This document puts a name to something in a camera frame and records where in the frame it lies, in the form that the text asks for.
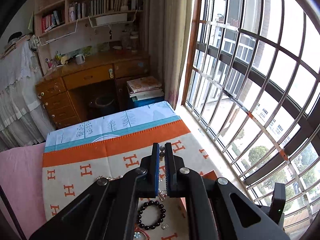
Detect wooden bookshelf with books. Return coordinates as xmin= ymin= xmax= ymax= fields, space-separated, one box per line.
xmin=34 ymin=0 xmax=144 ymax=74

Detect white mug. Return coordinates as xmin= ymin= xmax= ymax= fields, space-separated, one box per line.
xmin=75 ymin=54 xmax=85 ymax=64

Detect stack of books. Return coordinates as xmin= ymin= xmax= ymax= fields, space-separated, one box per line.
xmin=126 ymin=76 xmax=164 ymax=108

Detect orange grey H-pattern blanket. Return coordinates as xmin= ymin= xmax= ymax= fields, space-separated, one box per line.
xmin=42 ymin=119 xmax=221 ymax=240

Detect pink jewelry box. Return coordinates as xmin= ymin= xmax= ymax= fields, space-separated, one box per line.
xmin=179 ymin=170 xmax=217 ymax=225

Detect round pearl brooch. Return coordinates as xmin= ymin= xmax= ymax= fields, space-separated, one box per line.
xmin=161 ymin=224 xmax=169 ymax=230

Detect metal window security grille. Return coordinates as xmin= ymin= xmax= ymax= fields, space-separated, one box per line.
xmin=183 ymin=0 xmax=319 ymax=233

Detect rhinestone pearl tiara comb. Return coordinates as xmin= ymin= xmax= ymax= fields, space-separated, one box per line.
xmin=96 ymin=175 xmax=123 ymax=181

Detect white lace cloth cover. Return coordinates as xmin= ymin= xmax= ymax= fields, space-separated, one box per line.
xmin=1 ymin=40 xmax=55 ymax=151

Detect wooden desk with drawers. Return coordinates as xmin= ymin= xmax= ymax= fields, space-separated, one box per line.
xmin=35 ymin=50 xmax=150 ymax=129

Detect beige curtain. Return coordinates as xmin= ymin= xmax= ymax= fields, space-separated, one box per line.
xmin=144 ymin=0 xmax=193 ymax=108

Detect pink bed sheet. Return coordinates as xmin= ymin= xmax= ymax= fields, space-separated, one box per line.
xmin=1 ymin=143 xmax=46 ymax=238

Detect black bead bracelet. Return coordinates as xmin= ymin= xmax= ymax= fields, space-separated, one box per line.
xmin=135 ymin=199 xmax=167 ymax=231

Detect light blue patterned sheet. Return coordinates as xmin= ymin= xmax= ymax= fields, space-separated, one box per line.
xmin=44 ymin=101 xmax=180 ymax=153

